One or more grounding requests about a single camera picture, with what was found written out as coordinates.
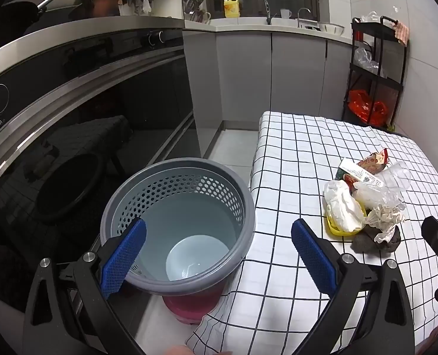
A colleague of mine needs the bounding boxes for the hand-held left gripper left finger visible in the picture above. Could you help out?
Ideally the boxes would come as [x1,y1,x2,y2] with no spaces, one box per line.
[22,218,147,355]

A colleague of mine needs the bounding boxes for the yellow detergent bottle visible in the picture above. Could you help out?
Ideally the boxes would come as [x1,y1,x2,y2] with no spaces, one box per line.
[223,0,241,18]

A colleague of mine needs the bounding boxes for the black frying pan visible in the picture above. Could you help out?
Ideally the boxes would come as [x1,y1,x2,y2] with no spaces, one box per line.
[1,0,62,26]

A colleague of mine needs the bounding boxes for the white black checked tablecloth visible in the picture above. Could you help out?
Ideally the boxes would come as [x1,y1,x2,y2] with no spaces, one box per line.
[185,111,438,355]

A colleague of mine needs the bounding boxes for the copper pot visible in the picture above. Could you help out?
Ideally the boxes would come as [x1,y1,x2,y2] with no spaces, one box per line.
[91,0,121,17]

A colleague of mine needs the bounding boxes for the clear plastic bottle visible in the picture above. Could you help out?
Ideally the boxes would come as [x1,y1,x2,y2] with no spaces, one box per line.
[374,161,412,196]

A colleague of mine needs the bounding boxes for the red plastic bag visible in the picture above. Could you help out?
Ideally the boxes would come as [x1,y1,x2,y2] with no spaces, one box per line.
[348,89,387,125]

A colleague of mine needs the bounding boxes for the white kitchen counter cabinets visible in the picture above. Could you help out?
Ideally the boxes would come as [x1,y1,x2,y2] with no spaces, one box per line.
[182,17,354,159]

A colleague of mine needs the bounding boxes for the black glass stove cabinet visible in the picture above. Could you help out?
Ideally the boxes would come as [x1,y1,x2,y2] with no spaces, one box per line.
[0,28,201,311]

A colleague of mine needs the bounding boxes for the red checked cloth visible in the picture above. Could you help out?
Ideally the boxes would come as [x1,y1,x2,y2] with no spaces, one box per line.
[394,20,410,47]

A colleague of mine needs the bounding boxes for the clear plastic bag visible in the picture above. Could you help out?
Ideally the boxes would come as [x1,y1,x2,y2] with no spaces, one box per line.
[352,181,406,211]
[359,7,404,26]
[353,46,384,78]

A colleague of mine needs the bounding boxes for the chrome kitchen faucet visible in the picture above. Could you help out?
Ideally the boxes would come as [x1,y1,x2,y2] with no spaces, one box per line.
[261,0,279,26]

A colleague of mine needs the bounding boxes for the red snack wrapper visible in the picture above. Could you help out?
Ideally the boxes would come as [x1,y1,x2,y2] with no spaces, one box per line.
[356,149,390,174]

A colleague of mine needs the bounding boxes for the white tissue wad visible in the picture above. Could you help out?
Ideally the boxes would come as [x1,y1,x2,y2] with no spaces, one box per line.
[323,179,367,232]

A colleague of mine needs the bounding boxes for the paper drink carton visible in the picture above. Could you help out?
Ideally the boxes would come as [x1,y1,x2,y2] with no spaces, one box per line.
[335,158,386,193]

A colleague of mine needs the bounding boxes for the white colander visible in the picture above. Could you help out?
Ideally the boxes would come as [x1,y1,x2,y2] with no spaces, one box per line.
[319,22,346,37]

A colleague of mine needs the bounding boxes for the grey perforated plastic basket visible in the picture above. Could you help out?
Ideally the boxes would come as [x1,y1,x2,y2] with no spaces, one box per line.
[100,158,257,297]

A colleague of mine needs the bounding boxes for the yellow plastic container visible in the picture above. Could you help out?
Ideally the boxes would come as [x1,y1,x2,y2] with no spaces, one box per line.
[326,207,371,236]

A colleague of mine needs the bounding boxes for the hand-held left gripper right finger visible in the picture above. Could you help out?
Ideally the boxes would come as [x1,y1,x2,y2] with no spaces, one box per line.
[291,218,415,355]

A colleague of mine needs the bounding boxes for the crumpled white paper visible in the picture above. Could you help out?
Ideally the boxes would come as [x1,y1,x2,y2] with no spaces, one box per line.
[365,203,406,243]

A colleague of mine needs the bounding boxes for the dark grey cloth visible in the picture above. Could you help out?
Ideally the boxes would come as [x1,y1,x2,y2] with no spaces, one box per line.
[352,224,401,253]

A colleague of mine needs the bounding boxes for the red plastic stool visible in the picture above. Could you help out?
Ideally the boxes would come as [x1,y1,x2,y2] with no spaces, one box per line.
[163,285,225,324]

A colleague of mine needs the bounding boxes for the black metal shelf cart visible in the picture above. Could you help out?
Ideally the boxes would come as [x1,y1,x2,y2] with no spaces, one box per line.
[343,17,408,128]

